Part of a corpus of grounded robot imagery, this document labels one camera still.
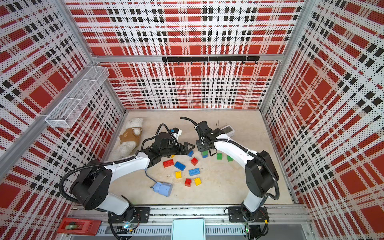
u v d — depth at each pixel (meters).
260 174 0.45
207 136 0.62
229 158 0.92
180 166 0.91
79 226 0.66
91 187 0.44
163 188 0.78
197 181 0.84
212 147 0.61
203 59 0.88
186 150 0.76
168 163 0.91
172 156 0.77
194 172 0.88
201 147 0.78
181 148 0.75
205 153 0.87
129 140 0.94
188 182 0.82
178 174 0.86
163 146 0.70
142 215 0.74
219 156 0.93
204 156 0.91
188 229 0.66
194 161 0.89
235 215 0.73
